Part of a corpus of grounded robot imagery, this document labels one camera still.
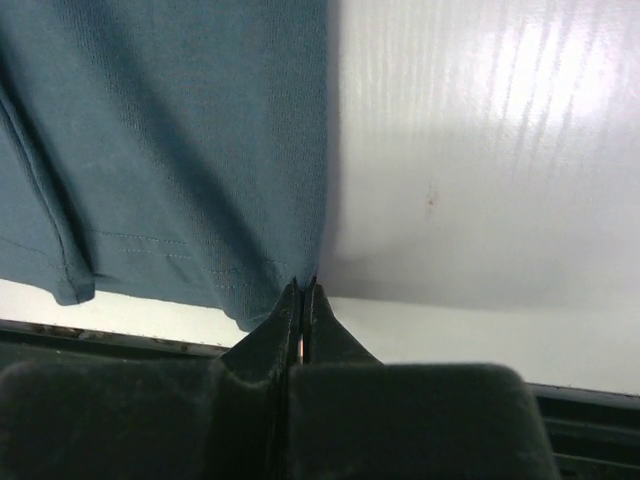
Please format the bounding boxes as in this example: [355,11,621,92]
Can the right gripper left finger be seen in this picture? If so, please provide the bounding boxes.
[1,283,302,479]

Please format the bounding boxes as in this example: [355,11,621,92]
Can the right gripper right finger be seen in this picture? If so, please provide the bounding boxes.
[288,285,559,479]

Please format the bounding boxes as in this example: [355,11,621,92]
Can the grey blue t shirt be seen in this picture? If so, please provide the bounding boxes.
[1,1,328,331]

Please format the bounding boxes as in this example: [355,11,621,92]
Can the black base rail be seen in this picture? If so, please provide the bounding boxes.
[1,320,639,479]

